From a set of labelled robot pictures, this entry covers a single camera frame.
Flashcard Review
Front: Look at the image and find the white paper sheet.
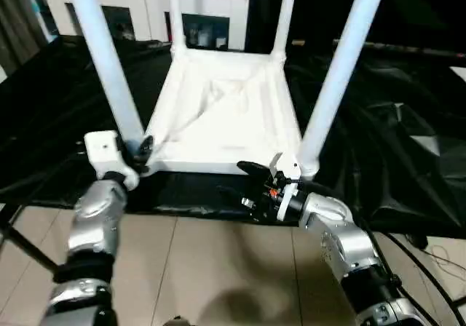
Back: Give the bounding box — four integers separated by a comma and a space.
450, 65, 466, 84

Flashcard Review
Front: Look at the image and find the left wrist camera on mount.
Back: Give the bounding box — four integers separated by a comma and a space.
82, 130, 142, 193

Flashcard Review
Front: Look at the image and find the white sideboard cabinet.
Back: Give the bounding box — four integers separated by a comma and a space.
37, 0, 253, 53

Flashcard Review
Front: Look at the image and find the black mat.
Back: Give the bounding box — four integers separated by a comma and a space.
0, 33, 466, 249

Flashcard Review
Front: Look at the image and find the black speaker with gold label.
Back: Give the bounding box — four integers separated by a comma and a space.
250, 0, 350, 56

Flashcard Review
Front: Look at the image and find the white plastic table top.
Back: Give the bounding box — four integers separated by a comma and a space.
143, 47, 306, 180

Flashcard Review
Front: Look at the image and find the grey curtain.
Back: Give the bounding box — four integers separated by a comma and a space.
0, 0, 51, 76

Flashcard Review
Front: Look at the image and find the thin grey floor cable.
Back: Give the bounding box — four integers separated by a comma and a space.
424, 244, 457, 273

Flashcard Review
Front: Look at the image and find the dark metal bar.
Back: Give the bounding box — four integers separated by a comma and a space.
332, 38, 466, 60

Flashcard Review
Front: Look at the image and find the black table frame leg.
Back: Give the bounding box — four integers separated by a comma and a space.
0, 203, 60, 277

